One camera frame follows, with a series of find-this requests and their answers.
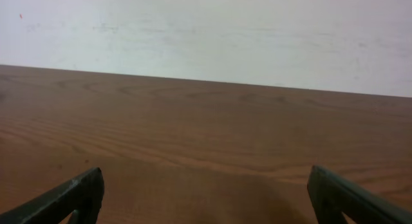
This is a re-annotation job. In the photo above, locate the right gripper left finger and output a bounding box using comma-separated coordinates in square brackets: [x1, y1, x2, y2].
[1, 167, 104, 223]

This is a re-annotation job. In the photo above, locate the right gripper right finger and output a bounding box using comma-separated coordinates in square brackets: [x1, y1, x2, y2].
[307, 165, 411, 224]

